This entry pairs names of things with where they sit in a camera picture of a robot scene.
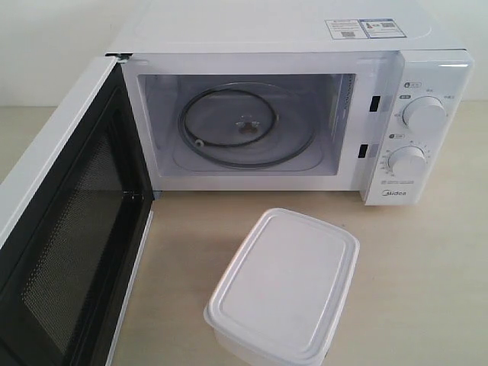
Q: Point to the white lidded plastic container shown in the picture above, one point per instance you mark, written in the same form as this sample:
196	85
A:
281	297

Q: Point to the white Midea microwave oven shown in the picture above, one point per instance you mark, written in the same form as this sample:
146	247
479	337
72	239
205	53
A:
355	90

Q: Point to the glass turntable plate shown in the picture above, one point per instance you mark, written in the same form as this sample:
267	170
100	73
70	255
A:
246	125

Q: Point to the lower white timer knob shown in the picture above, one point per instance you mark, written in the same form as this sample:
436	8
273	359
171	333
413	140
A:
408	161

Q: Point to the upper white power knob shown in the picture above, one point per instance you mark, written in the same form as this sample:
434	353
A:
425	114

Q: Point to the white warning label sticker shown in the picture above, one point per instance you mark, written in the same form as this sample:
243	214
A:
353	29

